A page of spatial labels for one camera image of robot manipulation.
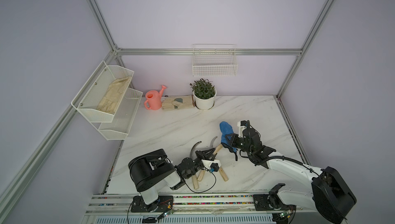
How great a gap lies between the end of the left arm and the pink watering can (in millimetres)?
535

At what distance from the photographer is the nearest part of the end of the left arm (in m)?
0.66

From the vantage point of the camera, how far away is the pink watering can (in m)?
1.07
